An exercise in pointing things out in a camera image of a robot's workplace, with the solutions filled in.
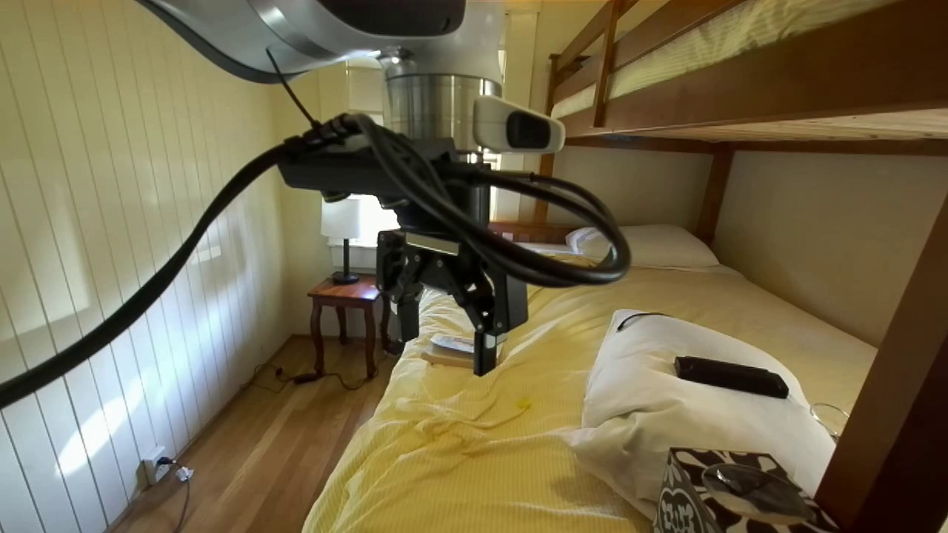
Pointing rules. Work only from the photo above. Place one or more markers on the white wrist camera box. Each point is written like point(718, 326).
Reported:
point(519, 127)

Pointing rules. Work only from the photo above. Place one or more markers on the red wooden nightstand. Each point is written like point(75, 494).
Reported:
point(346, 294)

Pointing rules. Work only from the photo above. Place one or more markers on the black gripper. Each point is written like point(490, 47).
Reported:
point(416, 247)

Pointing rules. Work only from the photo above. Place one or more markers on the black remote control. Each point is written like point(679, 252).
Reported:
point(731, 377)

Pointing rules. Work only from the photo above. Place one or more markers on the white shade table lamp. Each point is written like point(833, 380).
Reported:
point(342, 221)

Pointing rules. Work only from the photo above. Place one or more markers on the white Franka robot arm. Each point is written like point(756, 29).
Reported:
point(297, 26)

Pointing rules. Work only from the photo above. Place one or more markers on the upper bunk mattress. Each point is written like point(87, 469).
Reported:
point(712, 39)

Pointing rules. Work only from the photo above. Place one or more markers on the yellow bed sheet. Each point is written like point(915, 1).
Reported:
point(493, 445)

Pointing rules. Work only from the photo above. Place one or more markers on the white pillow with crumpled case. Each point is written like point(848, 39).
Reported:
point(653, 417)

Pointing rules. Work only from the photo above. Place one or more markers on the wooden bunk bed frame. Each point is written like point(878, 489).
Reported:
point(890, 417)

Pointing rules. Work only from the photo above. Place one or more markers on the smooth white pillow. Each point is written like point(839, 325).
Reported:
point(662, 247)

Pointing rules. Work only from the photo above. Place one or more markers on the floor power strip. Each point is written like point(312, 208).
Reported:
point(159, 472)

